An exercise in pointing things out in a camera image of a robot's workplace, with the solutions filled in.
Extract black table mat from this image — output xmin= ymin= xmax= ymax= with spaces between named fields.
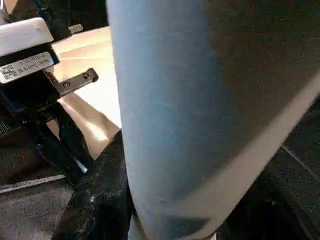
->
xmin=0 ymin=120 xmax=320 ymax=240

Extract white plastic table leg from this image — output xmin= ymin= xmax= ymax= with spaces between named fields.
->
xmin=105 ymin=0 xmax=320 ymax=240

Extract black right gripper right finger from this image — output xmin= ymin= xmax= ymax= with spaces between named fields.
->
xmin=220 ymin=167 xmax=320 ymax=240

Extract white plastic table top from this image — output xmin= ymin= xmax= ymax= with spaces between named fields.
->
xmin=50 ymin=25 xmax=124 ymax=151

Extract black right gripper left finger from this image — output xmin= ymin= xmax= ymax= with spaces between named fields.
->
xmin=51 ymin=129 xmax=137 ymax=240

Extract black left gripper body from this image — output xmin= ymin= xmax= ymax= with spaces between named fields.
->
xmin=0 ymin=49 xmax=100 ymax=132

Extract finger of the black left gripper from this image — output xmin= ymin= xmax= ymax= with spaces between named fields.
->
xmin=34 ymin=127 xmax=87 ymax=187
xmin=52 ymin=105 xmax=97 ymax=173

